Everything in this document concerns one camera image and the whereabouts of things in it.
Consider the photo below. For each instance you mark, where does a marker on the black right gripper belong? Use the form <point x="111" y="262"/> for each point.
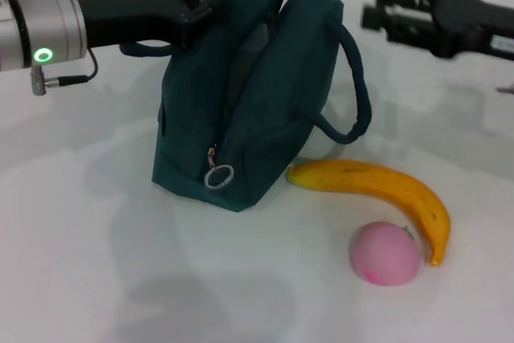
<point x="454" y="25"/>

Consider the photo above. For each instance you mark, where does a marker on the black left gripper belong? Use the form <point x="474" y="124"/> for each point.
<point x="128" y="17"/>

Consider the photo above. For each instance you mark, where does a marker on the dark teal zipper bag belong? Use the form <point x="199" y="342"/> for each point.
<point x="261" y="126"/>

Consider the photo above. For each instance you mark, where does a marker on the yellow banana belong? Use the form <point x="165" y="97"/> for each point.
<point x="381" y="182"/>

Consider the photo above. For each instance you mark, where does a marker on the pink peach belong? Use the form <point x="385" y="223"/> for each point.
<point x="385" y="254"/>

